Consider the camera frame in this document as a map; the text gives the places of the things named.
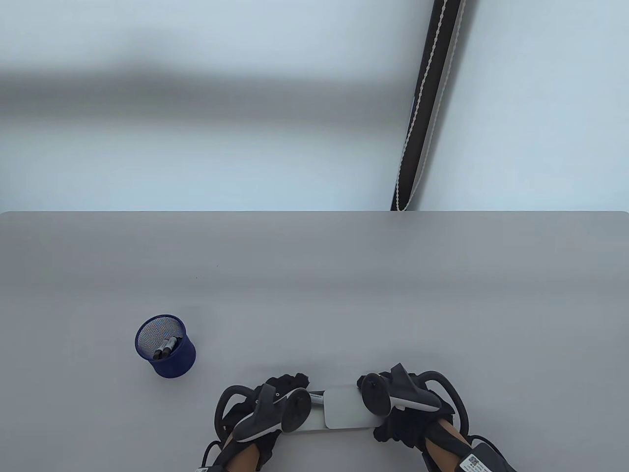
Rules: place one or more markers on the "dark window frame post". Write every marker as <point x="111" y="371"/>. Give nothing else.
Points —
<point x="437" y="98"/>

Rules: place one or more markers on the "silver sliding box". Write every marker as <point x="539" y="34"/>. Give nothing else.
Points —
<point x="344" y="408"/>

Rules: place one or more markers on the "person's left hand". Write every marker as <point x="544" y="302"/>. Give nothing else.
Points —
<point x="285" y="382"/>

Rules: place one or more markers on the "person's right hand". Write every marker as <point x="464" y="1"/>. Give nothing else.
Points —
<point x="403" y="425"/>

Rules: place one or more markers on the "black and white marker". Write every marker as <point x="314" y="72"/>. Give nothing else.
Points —
<point x="170" y="345"/>
<point x="317" y="394"/>
<point x="161" y="348"/>

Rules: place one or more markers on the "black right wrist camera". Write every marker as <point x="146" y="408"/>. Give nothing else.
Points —
<point x="484" y="459"/>

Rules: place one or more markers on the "grey left hand controller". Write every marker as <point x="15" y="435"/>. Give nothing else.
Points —
<point x="295" y="410"/>

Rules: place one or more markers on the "person's right forearm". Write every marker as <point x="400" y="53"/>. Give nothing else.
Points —
<point x="442" y="450"/>

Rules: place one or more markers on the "person's left forearm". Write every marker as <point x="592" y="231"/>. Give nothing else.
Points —
<point x="243" y="457"/>

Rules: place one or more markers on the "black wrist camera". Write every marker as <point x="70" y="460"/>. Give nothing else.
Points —
<point x="484" y="459"/>
<point x="209" y="468"/>

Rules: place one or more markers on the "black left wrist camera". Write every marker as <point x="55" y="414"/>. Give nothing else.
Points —
<point x="209" y="468"/>

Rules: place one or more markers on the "blue mesh pen cup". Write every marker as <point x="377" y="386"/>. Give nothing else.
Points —
<point x="177" y="364"/>

